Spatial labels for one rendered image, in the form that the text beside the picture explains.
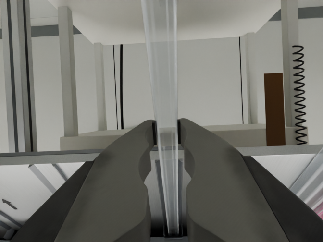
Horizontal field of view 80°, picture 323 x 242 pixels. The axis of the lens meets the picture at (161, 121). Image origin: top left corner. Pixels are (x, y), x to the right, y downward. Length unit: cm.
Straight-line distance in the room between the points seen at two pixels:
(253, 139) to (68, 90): 55
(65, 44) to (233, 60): 162
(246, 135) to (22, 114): 56
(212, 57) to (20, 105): 172
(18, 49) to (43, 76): 173
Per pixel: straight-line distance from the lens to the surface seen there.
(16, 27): 57
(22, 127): 53
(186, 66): 194
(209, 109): 191
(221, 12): 76
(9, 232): 38
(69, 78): 64
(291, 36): 69
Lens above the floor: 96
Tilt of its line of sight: 1 degrees up
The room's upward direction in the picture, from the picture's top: 177 degrees clockwise
